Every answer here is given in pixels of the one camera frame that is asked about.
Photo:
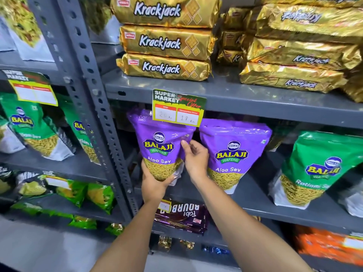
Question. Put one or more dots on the person's left forearm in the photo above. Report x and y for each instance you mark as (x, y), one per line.
(130, 237)

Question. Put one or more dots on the gold foil wrapped item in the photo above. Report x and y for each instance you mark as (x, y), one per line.
(164, 243)
(186, 244)

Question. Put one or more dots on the grey metal shelf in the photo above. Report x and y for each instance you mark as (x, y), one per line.
(255, 99)

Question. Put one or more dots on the purple Aloo Sev bag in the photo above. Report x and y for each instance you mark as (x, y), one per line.
(232, 172)
(158, 155)

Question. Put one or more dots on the person's left hand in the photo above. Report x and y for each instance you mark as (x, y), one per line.
(153, 189)

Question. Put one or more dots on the grey slotted metal rack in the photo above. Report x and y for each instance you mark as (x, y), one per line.
(71, 167)

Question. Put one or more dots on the stack of gold cracker packets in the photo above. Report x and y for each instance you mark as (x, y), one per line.
(158, 25)

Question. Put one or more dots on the pile of orange packets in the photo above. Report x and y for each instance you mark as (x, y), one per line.
(320, 246)

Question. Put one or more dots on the pile of green chip packets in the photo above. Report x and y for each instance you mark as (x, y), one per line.
(71, 192)

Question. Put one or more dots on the person's right hand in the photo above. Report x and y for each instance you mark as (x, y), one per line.
(198, 164)

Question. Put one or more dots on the blue wrapped packets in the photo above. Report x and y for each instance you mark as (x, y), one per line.
(215, 249)

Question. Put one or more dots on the person's right forearm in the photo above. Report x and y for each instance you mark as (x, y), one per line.
(246, 232)

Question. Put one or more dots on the green yellow price tag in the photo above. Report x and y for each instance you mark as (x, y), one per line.
(34, 93)
(354, 243)
(58, 182)
(178, 113)
(164, 206)

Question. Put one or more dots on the dark brown biscuit pack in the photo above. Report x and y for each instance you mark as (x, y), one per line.
(187, 218)

